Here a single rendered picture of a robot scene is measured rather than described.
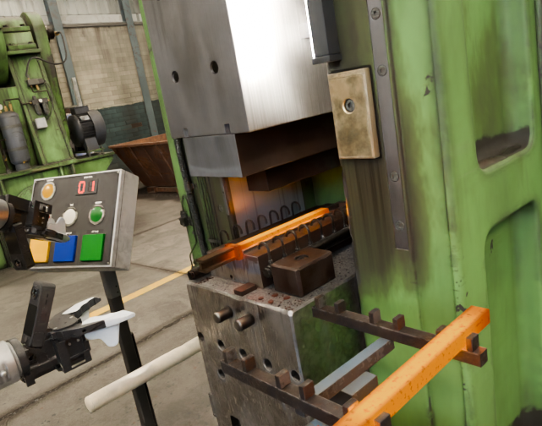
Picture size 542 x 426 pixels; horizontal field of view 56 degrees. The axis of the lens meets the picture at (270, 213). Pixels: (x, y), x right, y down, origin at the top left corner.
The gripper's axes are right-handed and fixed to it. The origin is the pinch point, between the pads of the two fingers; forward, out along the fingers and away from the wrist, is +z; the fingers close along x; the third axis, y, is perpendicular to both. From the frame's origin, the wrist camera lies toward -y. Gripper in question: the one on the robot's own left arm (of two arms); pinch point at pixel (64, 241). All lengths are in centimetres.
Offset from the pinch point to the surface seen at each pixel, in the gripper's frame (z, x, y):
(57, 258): 9.6, 12.0, -2.6
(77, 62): 513, 559, 443
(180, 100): -7.5, -37.8, 30.2
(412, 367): -28, -92, -26
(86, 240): 9.6, 1.8, 2.1
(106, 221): 10.3, -4.0, 7.4
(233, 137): -9, -53, 18
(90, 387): 123, 97, -51
